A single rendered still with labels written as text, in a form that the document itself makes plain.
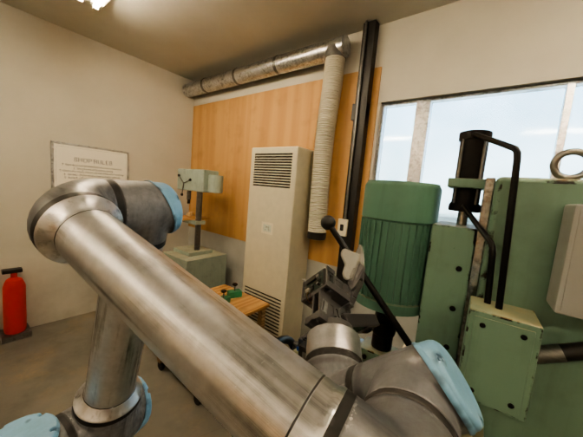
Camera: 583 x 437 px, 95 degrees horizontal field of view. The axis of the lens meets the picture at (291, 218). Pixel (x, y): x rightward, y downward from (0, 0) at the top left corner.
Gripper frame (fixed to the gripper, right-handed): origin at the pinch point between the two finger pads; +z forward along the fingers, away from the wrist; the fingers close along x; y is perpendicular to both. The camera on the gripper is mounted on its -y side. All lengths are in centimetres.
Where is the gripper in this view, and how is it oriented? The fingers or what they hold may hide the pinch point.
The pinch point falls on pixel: (337, 263)
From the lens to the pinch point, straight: 65.4
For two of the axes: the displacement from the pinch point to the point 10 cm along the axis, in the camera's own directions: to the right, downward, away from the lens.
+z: 1.1, -5.5, 8.3
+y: -7.5, -5.9, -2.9
